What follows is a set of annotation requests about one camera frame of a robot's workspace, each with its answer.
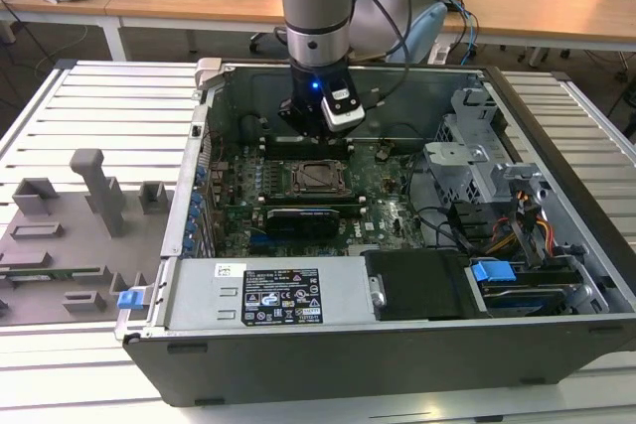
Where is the black CPU socket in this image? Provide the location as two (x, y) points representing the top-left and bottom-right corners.
(287, 158), (352, 201)

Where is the blue expansion slot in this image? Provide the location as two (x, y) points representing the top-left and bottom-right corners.
(247, 234), (280, 254)

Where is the black RAM stick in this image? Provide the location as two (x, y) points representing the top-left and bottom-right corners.
(260, 195), (368, 216)

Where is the black graphics card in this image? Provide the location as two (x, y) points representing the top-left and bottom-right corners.
(265, 206), (342, 239)

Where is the wooden desk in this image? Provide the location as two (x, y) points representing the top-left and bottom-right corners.
(106, 0), (636, 56)
(0, 0), (128, 62)

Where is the green motherboard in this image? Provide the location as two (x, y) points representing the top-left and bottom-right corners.
(208, 138), (433, 259)

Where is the silver metal drive cage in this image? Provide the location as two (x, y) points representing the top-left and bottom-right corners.
(424, 85), (543, 207)

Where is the black plastic shroud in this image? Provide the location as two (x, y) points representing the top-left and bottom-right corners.
(362, 248), (471, 321)

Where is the silver power supply with label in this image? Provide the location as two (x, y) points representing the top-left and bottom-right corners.
(148, 254), (379, 334)

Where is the hard disk in blue carrier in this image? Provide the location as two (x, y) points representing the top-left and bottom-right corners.
(466, 257), (585, 319)

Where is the blue plastic latch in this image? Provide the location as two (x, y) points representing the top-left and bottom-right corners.
(117, 289), (143, 310)

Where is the black open PC case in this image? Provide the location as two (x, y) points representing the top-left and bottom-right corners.
(114, 59), (636, 408)

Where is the grey parts rack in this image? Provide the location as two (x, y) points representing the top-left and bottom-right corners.
(0, 148), (175, 326)

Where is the green RAM stick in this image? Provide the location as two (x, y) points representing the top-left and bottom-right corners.
(0, 267), (100, 280)

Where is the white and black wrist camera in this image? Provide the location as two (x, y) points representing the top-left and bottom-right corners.
(320, 76), (367, 134)

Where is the grey case latch handle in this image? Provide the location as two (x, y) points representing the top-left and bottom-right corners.
(194, 57), (225, 92)

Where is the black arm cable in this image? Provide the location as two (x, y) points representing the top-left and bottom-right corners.
(347, 0), (414, 108)

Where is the black internal cable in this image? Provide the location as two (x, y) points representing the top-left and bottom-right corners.
(404, 165), (471, 252)

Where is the blue cable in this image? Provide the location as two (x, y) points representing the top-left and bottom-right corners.
(457, 0), (482, 64)

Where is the orange and yellow wire bundle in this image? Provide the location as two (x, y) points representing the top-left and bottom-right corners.
(489, 185), (556, 256)

